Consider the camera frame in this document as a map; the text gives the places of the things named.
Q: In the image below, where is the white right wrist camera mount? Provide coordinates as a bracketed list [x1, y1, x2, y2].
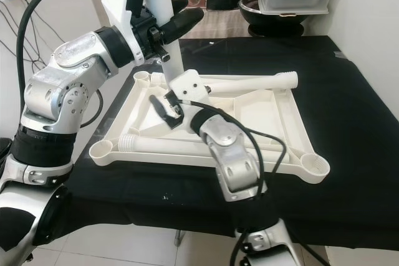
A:
[164, 69, 208, 123]

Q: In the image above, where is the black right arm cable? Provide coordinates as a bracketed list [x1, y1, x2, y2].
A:
[171, 97, 291, 217]

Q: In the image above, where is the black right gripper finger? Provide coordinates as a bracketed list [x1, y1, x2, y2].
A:
[148, 95, 172, 131]

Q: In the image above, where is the black chair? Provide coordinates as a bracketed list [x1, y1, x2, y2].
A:
[0, 136, 14, 158]

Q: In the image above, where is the pink patterned cloth stand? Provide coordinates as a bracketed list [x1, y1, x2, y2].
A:
[181, 7, 328, 39]

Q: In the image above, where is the thin wall cable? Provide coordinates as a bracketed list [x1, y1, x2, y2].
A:
[3, 0, 38, 49]
[31, 4, 57, 55]

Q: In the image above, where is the black bowl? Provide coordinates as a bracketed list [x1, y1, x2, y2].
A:
[238, 0, 312, 37]

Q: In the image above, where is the black tablecloth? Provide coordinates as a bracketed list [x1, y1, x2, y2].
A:
[65, 34, 399, 251]

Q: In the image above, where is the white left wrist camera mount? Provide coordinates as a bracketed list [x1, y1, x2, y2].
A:
[100, 0, 150, 67]

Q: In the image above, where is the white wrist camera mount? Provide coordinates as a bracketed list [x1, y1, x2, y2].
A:
[164, 69, 208, 123]
[100, 0, 150, 67]

